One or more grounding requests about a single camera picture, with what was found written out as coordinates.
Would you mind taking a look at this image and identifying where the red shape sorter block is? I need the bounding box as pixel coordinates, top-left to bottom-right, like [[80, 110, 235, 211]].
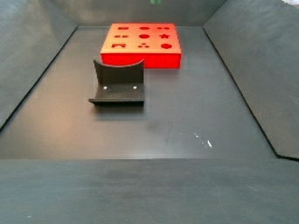
[[100, 23, 183, 69]]

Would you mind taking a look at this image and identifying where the black curved holder stand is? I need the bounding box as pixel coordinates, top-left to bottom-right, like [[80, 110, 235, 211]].
[[88, 60, 145, 105]]

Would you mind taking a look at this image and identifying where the green tape strip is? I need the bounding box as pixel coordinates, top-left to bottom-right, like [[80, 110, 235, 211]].
[[151, 0, 161, 4]]

